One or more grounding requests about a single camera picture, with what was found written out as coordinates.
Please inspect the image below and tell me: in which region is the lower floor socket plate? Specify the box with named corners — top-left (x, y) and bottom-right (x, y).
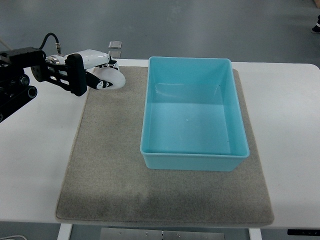
top-left (108, 50), bottom-right (122, 59)

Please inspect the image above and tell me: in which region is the metal table base plate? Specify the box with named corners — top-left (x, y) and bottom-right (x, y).
top-left (99, 228), bottom-right (226, 240)

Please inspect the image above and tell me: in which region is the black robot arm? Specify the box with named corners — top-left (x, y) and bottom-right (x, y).
top-left (0, 32), bottom-right (126, 121)

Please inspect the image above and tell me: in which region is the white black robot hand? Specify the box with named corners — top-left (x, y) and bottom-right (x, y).
top-left (65, 49), bottom-right (119, 97)

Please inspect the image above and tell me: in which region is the white cable on floor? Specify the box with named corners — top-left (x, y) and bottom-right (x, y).
top-left (0, 234), bottom-right (26, 240)

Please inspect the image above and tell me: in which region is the upper floor socket plate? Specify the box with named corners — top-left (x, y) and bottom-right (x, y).
top-left (108, 40), bottom-right (122, 49)

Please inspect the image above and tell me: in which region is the black table control panel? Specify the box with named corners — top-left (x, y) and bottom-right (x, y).
top-left (287, 229), bottom-right (320, 237)

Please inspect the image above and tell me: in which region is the grey felt mat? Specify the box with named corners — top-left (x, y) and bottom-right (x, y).
top-left (55, 67), bottom-right (274, 228)

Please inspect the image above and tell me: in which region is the blue plastic box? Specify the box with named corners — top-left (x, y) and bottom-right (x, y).
top-left (140, 56), bottom-right (250, 172)

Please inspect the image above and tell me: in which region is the white plush toy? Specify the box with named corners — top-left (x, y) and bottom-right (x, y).
top-left (92, 67), bottom-right (126, 90)

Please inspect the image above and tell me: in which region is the person's shoe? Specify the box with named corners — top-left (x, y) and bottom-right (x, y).
top-left (311, 15), bottom-right (320, 34)

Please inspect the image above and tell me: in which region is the floor socket plate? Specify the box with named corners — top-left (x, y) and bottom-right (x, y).
top-left (108, 40), bottom-right (122, 49)
top-left (108, 50), bottom-right (122, 59)

